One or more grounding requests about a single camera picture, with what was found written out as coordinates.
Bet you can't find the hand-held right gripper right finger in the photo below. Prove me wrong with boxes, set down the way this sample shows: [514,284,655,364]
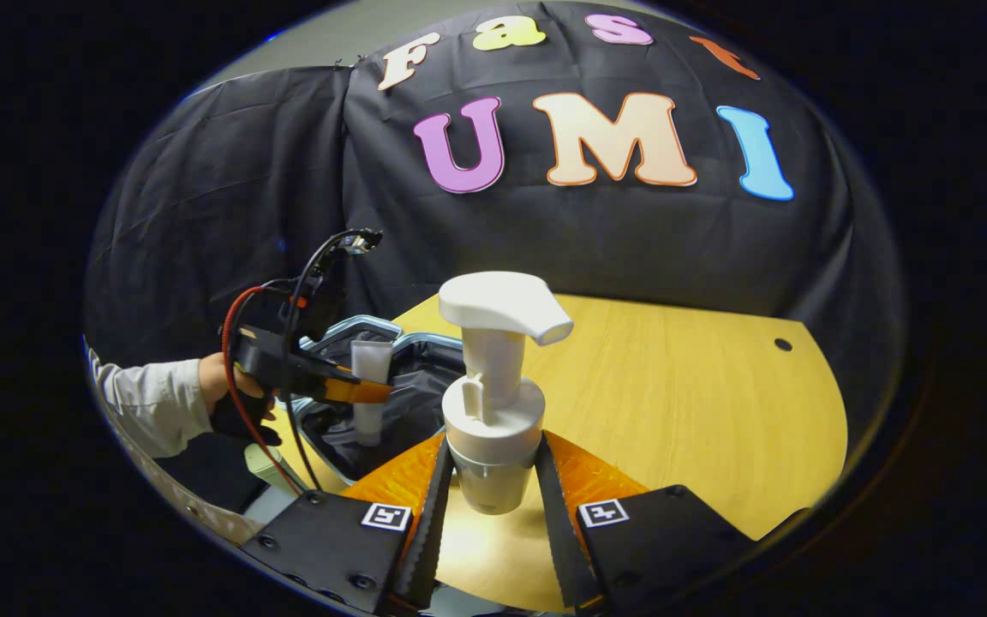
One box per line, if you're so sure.
[533,430,757,613]

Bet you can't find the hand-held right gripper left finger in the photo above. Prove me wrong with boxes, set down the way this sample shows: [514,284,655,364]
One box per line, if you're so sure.
[239,431,457,616]

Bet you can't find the white cream tube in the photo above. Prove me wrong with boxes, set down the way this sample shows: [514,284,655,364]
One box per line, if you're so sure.
[350,339,395,447]

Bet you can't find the light blue suitcase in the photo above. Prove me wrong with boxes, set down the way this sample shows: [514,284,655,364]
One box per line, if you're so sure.
[292,314,469,482]

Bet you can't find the white pump bottle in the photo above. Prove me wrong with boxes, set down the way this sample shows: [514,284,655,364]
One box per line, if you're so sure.
[438,272,574,517]

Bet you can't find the black backdrop cloth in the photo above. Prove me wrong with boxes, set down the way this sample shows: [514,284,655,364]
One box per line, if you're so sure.
[82,0,906,446]

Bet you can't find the red cable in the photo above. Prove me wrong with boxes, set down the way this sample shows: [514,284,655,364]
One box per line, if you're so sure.
[219,285,308,498]

